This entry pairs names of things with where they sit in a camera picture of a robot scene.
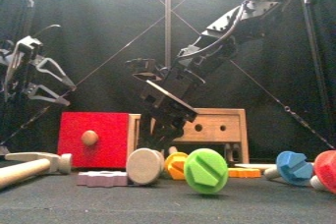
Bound red drawer with wooden knob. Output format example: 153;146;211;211
56;111;143;170

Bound purple toy nut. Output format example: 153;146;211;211
76;170;129;189

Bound orange toy nut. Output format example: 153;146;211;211
227;167;263;180

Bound wooden toy workbench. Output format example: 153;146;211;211
137;107;251;165

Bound yellow toy bolt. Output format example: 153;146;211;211
164;145;191;181

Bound beige round toy bolt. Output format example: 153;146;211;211
125;147;167;186

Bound green slotted toy bolt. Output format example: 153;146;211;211
183;147;229;196

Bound wooden toy hammer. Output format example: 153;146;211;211
0;151;73;191

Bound blue slotted toy bolt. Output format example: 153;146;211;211
263;150;315;188

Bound red toy bolt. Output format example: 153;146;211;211
308;149;336;196

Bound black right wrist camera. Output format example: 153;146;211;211
125;57;169;83

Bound vertical metal frame pole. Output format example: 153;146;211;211
164;0;173;69

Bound black slanted frame strut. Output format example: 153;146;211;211
300;0;336;143

